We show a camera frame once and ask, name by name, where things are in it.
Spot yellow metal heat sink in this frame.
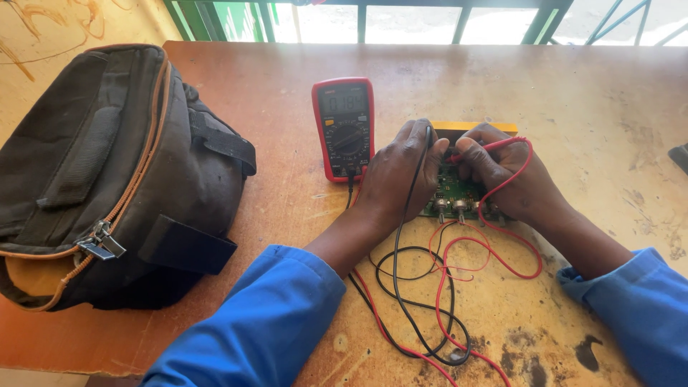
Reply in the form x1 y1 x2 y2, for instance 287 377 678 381
431 121 519 146

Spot black bag with orange zipper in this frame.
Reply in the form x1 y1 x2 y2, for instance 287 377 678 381
0 44 258 312

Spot red digital multimeter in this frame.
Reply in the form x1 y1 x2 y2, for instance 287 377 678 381
311 77 376 183

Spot teal metal railing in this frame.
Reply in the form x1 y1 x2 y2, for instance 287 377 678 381
548 0 688 47

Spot person's right hand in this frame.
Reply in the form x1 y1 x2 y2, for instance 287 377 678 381
455 123 574 230

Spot thin black wire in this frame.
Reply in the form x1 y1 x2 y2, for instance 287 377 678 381
368 221 458 281

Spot green window frame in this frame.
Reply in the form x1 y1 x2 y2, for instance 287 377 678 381
163 0 575 45

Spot thin red wire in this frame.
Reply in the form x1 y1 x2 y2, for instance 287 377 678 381
428 220 492 283

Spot green circuit board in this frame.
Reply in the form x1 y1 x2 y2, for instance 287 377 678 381
419 153 512 224

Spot red multimeter test lead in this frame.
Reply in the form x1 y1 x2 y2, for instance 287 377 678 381
349 137 544 387

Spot black multimeter test lead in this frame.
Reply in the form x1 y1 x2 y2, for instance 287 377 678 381
345 125 473 367

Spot dark object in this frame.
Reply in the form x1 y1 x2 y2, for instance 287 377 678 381
668 142 688 176

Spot person's left hand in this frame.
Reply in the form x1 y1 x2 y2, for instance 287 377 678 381
355 118 450 232

